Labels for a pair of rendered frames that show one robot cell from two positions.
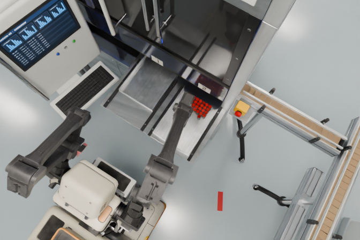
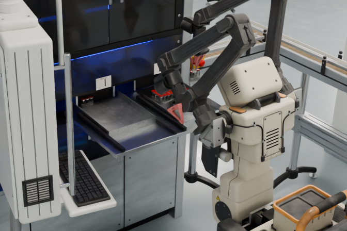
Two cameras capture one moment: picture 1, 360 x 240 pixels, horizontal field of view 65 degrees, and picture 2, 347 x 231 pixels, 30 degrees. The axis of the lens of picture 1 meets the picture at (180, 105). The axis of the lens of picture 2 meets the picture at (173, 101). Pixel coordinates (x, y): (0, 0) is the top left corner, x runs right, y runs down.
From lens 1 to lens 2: 2.70 m
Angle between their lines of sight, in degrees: 57
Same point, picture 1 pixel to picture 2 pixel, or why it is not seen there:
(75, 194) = (255, 70)
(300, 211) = (310, 117)
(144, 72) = (98, 116)
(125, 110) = (139, 139)
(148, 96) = (132, 120)
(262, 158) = not seen: hidden behind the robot
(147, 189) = not seen: outside the picture
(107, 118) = not seen: outside the picture
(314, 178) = not seen: hidden behind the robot
